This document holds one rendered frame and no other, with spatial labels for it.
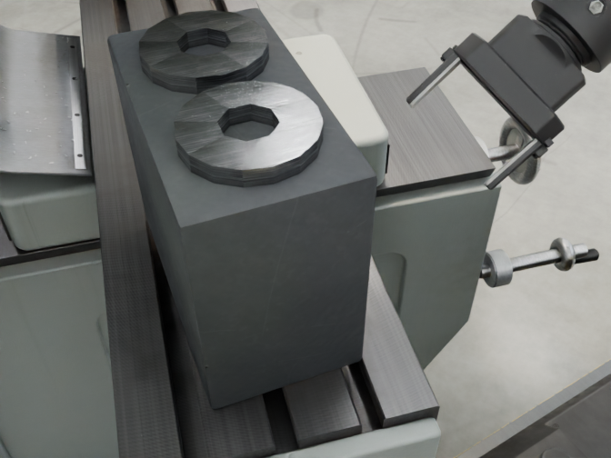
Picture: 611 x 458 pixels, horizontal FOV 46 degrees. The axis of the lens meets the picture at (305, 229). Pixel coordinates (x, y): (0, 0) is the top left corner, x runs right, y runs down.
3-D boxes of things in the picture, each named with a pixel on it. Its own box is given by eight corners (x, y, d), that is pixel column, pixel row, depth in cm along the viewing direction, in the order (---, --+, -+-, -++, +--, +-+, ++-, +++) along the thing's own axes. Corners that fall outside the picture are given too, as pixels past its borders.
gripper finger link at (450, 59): (412, 108, 70) (461, 63, 68) (410, 105, 67) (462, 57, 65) (401, 96, 70) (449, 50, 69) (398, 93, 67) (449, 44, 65)
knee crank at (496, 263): (585, 246, 126) (595, 222, 122) (604, 271, 122) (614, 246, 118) (468, 271, 122) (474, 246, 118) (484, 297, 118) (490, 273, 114)
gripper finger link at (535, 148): (484, 184, 66) (537, 136, 65) (483, 183, 69) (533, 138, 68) (496, 196, 66) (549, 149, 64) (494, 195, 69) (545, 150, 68)
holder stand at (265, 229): (269, 184, 70) (259, -12, 56) (365, 362, 55) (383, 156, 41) (145, 216, 67) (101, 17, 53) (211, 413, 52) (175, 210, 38)
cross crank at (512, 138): (519, 152, 130) (534, 97, 122) (552, 194, 122) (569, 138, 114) (436, 167, 127) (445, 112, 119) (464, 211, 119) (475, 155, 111)
